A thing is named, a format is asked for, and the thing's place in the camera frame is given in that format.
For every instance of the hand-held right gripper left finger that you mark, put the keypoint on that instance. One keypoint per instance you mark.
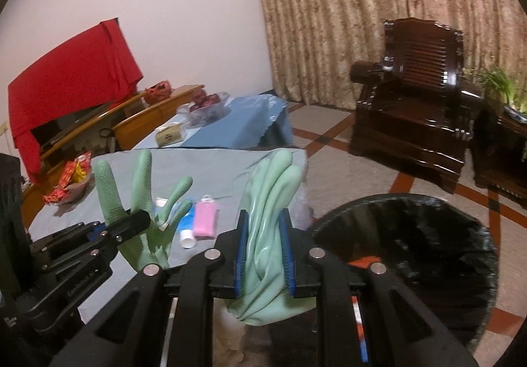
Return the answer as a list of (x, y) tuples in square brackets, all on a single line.
[(242, 260)]

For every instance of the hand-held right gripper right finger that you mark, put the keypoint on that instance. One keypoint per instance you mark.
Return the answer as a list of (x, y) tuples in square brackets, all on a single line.
[(288, 260)]

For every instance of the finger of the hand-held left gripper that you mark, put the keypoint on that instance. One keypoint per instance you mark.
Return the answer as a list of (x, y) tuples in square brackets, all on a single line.
[(131, 225), (70, 237)]

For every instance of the green rubber glove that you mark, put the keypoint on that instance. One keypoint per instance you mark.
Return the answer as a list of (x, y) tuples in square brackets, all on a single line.
[(142, 186), (265, 227)]

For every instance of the orange mesh cloth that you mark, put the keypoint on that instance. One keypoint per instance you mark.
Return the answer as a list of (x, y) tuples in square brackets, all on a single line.
[(360, 263)]

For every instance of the black-lined trash bin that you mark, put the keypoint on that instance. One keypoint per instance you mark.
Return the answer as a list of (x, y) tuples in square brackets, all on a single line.
[(432, 235)]

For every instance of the red snack packet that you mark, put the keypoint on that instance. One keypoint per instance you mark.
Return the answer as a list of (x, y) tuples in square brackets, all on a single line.
[(55, 195), (70, 173)]

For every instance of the glass snack dish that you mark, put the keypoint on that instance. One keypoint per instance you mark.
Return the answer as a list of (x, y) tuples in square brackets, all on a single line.
[(78, 192)]

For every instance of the blue cream tube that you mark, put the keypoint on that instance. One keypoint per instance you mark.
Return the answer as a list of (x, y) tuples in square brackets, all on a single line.
[(186, 221)]

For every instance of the pink bottle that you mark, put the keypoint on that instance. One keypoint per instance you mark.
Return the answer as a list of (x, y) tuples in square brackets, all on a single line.
[(205, 218)]

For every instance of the yellow snack packet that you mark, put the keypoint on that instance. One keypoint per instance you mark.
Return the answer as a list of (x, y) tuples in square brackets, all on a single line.
[(82, 171)]

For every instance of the yellow tissue box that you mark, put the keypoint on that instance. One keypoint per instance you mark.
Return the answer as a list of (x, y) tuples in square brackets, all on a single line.
[(169, 135)]

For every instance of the television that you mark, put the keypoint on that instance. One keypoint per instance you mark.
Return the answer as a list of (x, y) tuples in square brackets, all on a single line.
[(61, 126)]

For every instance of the glass fruit bowl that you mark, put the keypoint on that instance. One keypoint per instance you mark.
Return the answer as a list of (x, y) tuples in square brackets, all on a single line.
[(206, 113)]

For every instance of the red bag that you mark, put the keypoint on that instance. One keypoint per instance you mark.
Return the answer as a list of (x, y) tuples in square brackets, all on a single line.
[(157, 93)]

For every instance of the blue tablecloth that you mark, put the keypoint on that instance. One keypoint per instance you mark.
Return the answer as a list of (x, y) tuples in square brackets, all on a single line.
[(238, 124)]

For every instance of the red cloth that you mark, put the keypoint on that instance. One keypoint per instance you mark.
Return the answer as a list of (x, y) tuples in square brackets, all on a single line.
[(74, 74)]

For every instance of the dark wooden armchair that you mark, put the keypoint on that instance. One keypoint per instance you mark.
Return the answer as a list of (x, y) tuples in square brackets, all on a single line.
[(411, 111)]

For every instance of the dark wooden side table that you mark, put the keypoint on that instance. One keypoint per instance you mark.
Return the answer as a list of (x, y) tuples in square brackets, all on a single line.
[(502, 157)]

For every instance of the beige patterned curtain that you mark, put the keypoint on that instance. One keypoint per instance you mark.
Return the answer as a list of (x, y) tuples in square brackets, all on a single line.
[(350, 21)]

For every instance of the potted green plant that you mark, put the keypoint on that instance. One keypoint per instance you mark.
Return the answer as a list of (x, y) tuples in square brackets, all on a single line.
[(498, 87)]

